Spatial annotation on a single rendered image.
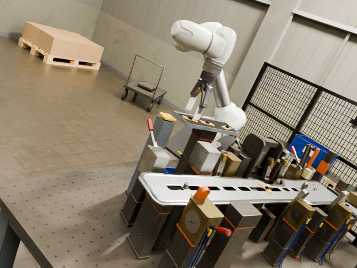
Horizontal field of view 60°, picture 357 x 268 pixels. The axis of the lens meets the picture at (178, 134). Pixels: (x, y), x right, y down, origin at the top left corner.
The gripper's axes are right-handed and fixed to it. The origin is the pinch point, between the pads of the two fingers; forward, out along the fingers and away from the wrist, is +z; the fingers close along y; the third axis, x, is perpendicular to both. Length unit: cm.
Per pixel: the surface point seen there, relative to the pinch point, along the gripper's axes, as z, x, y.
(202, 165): 16.5, 4.2, 22.4
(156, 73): 74, 123, -500
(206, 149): 9.2, 4.1, 20.4
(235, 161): 12.7, 23.2, 17.5
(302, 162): 10, 82, -2
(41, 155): 120, -57, -141
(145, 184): 21, -25, 41
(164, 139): 14.8, -11.2, 8.0
